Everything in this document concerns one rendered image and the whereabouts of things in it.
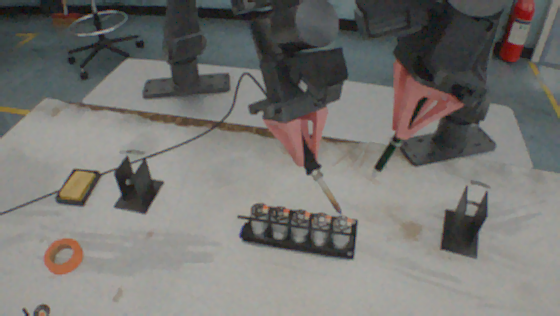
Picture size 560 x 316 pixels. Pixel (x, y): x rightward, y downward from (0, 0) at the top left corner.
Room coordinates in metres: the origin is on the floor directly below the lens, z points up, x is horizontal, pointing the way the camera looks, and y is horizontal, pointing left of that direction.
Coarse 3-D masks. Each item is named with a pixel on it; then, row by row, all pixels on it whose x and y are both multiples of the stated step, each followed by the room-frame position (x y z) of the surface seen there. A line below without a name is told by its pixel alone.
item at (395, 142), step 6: (420, 102) 0.34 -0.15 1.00; (420, 108) 0.34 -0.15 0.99; (414, 114) 0.34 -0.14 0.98; (408, 126) 0.34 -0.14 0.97; (390, 138) 0.34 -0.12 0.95; (396, 138) 0.34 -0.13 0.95; (390, 144) 0.34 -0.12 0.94; (396, 144) 0.33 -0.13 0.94; (384, 150) 0.34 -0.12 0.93; (390, 150) 0.34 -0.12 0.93; (384, 156) 0.34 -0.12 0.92; (390, 156) 0.34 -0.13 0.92; (378, 162) 0.34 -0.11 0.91; (384, 162) 0.33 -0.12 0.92; (378, 168) 0.33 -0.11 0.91
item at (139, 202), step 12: (120, 168) 0.44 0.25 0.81; (132, 168) 0.46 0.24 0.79; (144, 168) 0.45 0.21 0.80; (120, 180) 0.43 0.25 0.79; (132, 180) 0.44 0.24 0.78; (144, 180) 0.44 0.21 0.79; (156, 180) 0.47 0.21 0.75; (120, 192) 0.42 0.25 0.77; (132, 192) 0.44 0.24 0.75; (144, 192) 0.43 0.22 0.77; (156, 192) 0.44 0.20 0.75; (120, 204) 0.41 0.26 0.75; (132, 204) 0.41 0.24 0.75; (144, 204) 0.41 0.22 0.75
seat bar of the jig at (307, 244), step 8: (248, 224) 0.36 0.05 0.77; (248, 232) 0.35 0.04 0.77; (256, 240) 0.34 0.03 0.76; (264, 240) 0.34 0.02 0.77; (272, 240) 0.34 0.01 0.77; (280, 240) 0.34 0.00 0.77; (288, 240) 0.34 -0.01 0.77; (328, 240) 0.34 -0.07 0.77; (352, 240) 0.33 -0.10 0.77; (304, 248) 0.33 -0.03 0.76; (312, 248) 0.33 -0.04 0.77; (320, 248) 0.32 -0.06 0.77; (328, 248) 0.32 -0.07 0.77; (344, 248) 0.32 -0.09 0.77
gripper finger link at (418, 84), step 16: (400, 48) 0.37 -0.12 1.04; (416, 64) 0.34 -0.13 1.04; (416, 80) 0.32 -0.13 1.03; (432, 80) 0.32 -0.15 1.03; (416, 96) 0.32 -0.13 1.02; (432, 96) 0.33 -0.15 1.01; (448, 96) 0.32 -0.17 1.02; (400, 112) 0.33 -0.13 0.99; (432, 112) 0.33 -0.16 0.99; (448, 112) 0.33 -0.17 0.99; (400, 128) 0.33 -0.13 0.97; (416, 128) 0.33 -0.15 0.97
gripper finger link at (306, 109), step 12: (288, 108) 0.41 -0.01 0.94; (300, 108) 0.41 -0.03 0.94; (312, 108) 0.42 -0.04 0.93; (324, 108) 0.43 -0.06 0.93; (276, 120) 0.41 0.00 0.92; (288, 120) 0.40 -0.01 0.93; (300, 120) 0.46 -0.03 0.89; (312, 120) 0.43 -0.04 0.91; (324, 120) 0.43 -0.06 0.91; (312, 132) 0.43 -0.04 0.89; (312, 144) 0.42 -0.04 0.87
